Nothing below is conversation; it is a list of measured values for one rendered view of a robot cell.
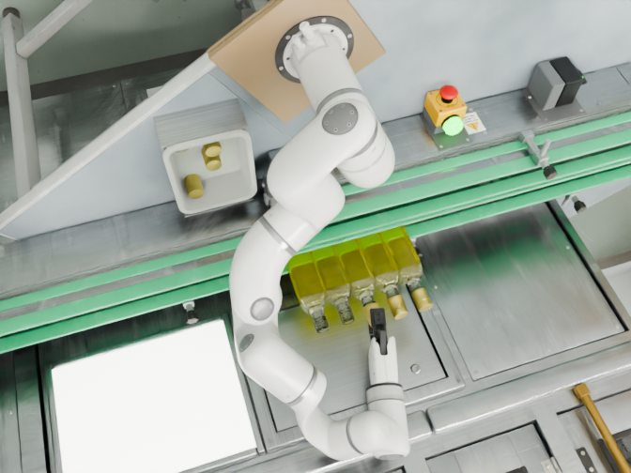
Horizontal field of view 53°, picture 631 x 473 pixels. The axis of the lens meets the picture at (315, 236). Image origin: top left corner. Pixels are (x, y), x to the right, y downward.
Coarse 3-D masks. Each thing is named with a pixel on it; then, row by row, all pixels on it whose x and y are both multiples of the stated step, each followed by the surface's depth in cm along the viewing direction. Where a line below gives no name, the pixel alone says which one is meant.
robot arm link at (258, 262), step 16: (256, 224) 104; (240, 240) 104; (256, 240) 102; (272, 240) 102; (240, 256) 102; (256, 256) 101; (272, 256) 102; (288, 256) 104; (240, 272) 101; (256, 272) 101; (272, 272) 102; (240, 288) 100; (256, 288) 101; (272, 288) 102; (240, 304) 101; (256, 304) 101; (272, 304) 102; (256, 320) 102
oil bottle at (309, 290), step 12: (288, 264) 142; (300, 264) 141; (312, 264) 141; (300, 276) 140; (312, 276) 140; (300, 288) 138; (312, 288) 138; (300, 300) 138; (312, 300) 137; (324, 300) 138
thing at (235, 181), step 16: (192, 144) 120; (224, 144) 133; (240, 144) 131; (176, 160) 133; (192, 160) 134; (224, 160) 138; (240, 160) 139; (176, 176) 129; (208, 176) 140; (224, 176) 141; (240, 176) 141; (176, 192) 130; (208, 192) 139; (224, 192) 139; (240, 192) 139; (192, 208) 137; (208, 208) 138
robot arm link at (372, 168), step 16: (336, 96) 106; (352, 96) 106; (320, 112) 108; (384, 144) 100; (352, 160) 98; (368, 160) 99; (384, 160) 102; (352, 176) 103; (368, 176) 102; (384, 176) 104
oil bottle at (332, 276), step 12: (312, 252) 143; (324, 252) 142; (336, 252) 143; (324, 264) 141; (336, 264) 141; (324, 276) 139; (336, 276) 139; (324, 288) 139; (336, 288) 138; (348, 288) 138; (336, 300) 138
